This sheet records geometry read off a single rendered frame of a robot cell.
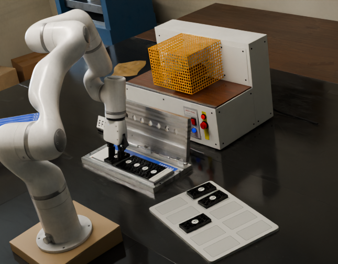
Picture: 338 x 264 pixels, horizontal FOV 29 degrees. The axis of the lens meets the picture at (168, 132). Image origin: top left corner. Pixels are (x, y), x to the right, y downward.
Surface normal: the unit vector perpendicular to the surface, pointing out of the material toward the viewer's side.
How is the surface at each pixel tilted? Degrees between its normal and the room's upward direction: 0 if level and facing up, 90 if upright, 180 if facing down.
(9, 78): 85
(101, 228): 5
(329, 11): 90
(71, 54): 106
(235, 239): 0
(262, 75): 90
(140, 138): 76
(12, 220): 0
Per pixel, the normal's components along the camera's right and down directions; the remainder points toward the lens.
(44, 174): 0.06, -0.58
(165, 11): -0.73, 0.40
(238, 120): 0.69, 0.23
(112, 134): -0.72, 0.21
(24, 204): -0.15, -0.88
